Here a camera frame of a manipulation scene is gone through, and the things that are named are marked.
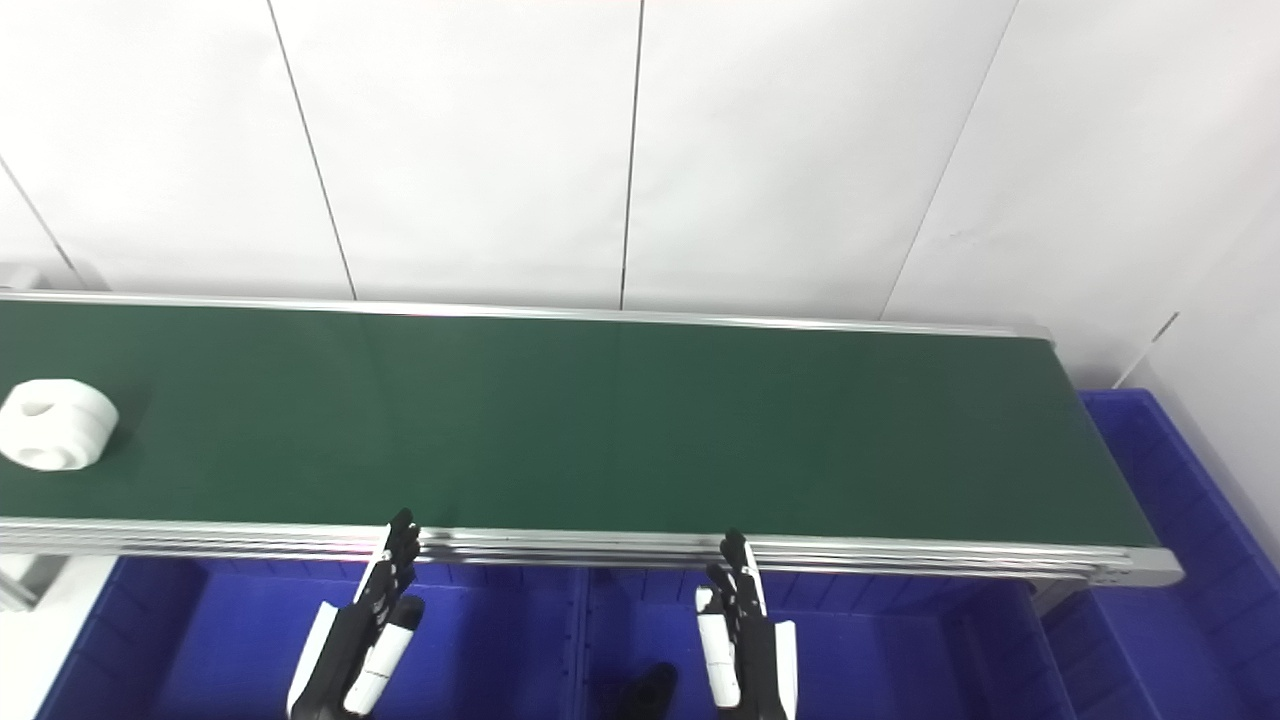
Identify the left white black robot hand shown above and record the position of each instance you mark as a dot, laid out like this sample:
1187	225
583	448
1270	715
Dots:
350	640

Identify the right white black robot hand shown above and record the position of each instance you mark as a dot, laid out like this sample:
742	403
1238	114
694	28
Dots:
752	640

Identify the white round plastic part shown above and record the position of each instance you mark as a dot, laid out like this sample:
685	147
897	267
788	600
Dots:
55	425

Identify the blue plastic bin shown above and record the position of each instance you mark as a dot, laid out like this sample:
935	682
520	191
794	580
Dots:
880	660
240	650
1170	640

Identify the green conveyor belt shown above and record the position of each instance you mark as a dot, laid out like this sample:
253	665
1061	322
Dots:
600	548
620	420

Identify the aluminium conveyor leg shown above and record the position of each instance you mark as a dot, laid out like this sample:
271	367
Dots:
22	580

